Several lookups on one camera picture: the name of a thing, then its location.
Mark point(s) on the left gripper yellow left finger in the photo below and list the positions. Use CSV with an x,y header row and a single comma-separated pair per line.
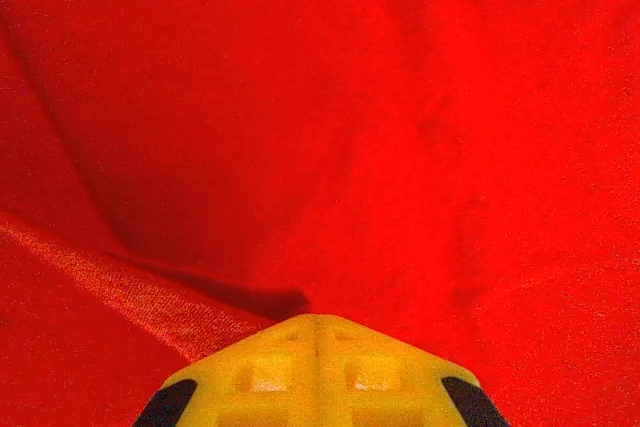
x,y
250,387

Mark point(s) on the red t-shirt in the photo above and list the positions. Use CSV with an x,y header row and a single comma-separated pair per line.
x,y
320,122

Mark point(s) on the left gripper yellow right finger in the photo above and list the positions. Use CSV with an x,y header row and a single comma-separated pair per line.
x,y
380,387

